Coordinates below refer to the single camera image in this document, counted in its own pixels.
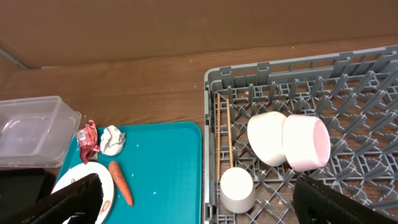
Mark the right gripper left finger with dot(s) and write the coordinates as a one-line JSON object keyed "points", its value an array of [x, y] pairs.
{"points": [[79, 202]]}

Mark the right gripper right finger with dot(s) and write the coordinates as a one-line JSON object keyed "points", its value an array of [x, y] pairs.
{"points": [[314, 203]]}

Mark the white plate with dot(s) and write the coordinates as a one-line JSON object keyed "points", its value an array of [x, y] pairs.
{"points": [[81, 170]]}

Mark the orange carrot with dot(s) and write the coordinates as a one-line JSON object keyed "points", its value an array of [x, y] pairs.
{"points": [[118, 177]]}

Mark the red snack wrapper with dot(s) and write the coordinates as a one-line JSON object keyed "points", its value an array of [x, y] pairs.
{"points": [[87, 138]]}

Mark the pink-rimmed white bowl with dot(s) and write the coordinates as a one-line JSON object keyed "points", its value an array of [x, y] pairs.
{"points": [[306, 142]]}

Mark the white tissue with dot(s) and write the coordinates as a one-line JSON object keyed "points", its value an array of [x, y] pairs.
{"points": [[112, 141]]}

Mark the white cup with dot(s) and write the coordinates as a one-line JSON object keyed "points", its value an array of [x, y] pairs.
{"points": [[237, 191]]}

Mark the wooden chopstick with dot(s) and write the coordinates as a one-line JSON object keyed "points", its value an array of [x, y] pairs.
{"points": [[230, 145]]}

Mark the black plastic tray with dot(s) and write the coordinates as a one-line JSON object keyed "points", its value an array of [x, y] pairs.
{"points": [[21, 188]]}

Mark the teal plastic tray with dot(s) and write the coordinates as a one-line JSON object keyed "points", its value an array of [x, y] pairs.
{"points": [[161, 164]]}

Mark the clear plastic bin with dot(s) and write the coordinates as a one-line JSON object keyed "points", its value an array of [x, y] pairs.
{"points": [[36, 132]]}

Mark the grey plastic dish rack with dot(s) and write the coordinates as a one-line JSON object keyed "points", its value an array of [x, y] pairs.
{"points": [[354, 93]]}

